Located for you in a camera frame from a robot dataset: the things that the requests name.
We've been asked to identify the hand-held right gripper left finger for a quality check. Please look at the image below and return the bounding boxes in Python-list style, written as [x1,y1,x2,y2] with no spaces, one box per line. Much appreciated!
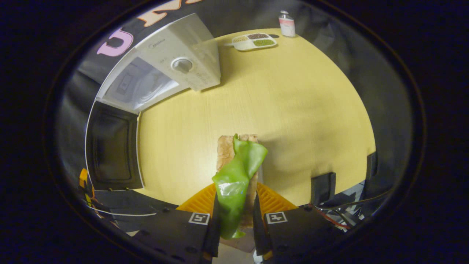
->
[132,183,221,264]

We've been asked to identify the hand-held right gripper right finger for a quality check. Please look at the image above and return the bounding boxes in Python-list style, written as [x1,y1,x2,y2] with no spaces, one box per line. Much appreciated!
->
[252,182,347,261]

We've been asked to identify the toy sandwich with green lettuce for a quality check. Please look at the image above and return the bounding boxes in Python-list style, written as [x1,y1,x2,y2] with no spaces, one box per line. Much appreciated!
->
[212,133,269,240]

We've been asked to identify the white microwave oven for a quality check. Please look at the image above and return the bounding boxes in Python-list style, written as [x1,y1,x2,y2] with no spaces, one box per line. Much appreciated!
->
[85,13,221,191]

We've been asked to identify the black table clamp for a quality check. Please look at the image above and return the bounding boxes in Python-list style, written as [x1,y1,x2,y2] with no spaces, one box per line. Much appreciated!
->
[311,172,336,206]
[366,151,378,180]

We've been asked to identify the sectioned dish of grains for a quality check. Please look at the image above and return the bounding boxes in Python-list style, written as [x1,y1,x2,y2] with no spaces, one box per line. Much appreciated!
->
[224,33,277,51]

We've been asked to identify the clear bottle with pink label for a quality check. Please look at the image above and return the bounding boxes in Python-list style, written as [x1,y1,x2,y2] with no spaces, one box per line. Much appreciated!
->
[278,10,296,38]

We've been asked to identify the tangle of cables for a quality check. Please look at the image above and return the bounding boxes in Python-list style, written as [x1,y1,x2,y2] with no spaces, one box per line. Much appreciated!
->
[306,191,389,231]

